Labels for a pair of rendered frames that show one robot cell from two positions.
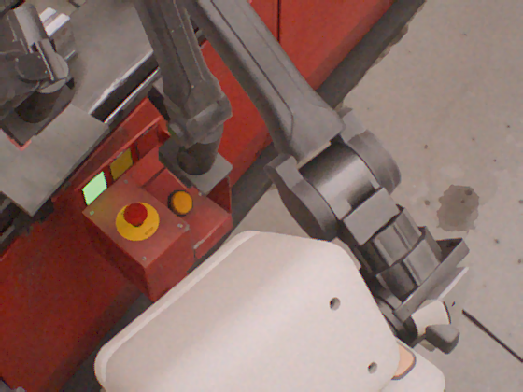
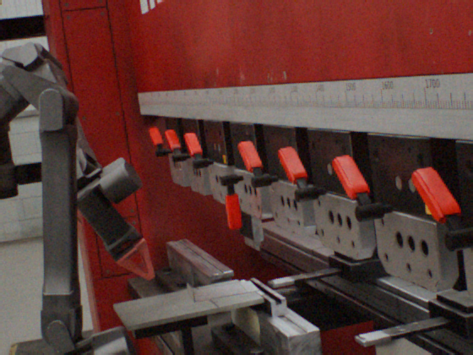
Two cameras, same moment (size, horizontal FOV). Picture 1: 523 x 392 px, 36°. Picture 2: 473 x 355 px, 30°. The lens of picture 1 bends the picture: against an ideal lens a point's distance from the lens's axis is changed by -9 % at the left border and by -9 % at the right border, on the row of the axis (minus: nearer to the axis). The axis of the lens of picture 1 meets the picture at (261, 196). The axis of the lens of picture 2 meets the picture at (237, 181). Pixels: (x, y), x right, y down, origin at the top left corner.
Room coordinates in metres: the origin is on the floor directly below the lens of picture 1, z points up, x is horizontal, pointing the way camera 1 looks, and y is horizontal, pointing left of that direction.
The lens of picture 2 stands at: (1.93, -0.83, 1.43)
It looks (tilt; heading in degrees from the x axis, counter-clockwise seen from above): 7 degrees down; 129
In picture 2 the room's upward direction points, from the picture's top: 8 degrees counter-clockwise
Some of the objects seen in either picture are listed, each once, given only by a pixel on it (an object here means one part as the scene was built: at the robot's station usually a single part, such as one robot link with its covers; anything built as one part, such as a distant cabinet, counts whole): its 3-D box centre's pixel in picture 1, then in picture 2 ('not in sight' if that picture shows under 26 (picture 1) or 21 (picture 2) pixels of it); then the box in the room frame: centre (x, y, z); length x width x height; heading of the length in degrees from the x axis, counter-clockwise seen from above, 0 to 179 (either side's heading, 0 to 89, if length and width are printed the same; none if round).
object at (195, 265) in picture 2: not in sight; (198, 272); (0.41, 0.81, 0.92); 0.50 x 0.06 x 0.10; 145
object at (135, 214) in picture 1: (135, 217); not in sight; (0.75, 0.20, 0.79); 0.04 x 0.04 x 0.04
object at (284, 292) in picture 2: not in sight; (352, 293); (0.71, 1.07, 0.81); 0.64 x 0.08 x 0.14; 55
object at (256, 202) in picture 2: not in sight; (267, 166); (1.00, 0.39, 1.26); 0.15 x 0.09 x 0.17; 145
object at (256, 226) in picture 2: not in sight; (249, 224); (0.86, 0.50, 1.13); 0.10 x 0.02 x 0.10; 145
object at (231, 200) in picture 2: not in sight; (235, 201); (0.95, 0.35, 1.20); 0.04 x 0.02 x 0.10; 55
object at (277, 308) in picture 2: not in sight; (263, 296); (0.88, 0.48, 0.98); 0.20 x 0.03 x 0.03; 145
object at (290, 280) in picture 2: not in sight; (329, 268); (0.95, 0.62, 1.01); 0.26 x 0.12 x 0.05; 55
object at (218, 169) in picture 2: not in sight; (236, 158); (0.83, 0.51, 1.26); 0.15 x 0.09 x 0.17; 145
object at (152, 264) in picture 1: (155, 209); not in sight; (0.79, 0.17, 0.75); 0.20 x 0.16 x 0.18; 138
